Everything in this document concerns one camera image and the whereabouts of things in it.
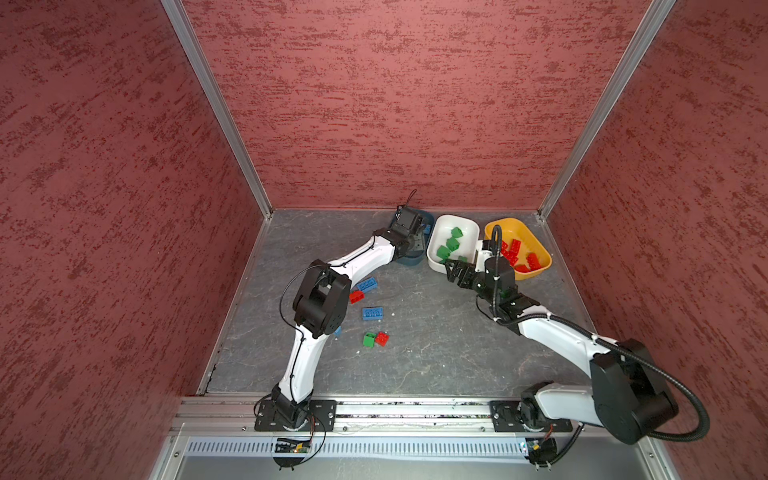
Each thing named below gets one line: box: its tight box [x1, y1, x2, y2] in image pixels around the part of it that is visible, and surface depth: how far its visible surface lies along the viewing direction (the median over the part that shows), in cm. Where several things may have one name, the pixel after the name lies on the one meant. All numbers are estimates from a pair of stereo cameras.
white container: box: [427, 214, 480, 275], surface depth 113 cm
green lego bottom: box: [363, 332, 376, 348], surface depth 87 cm
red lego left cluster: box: [350, 290, 365, 305], surface depth 97 cm
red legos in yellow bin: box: [500, 239, 542, 273], surface depth 108 cm
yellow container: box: [485, 217, 553, 281], surface depth 109 cm
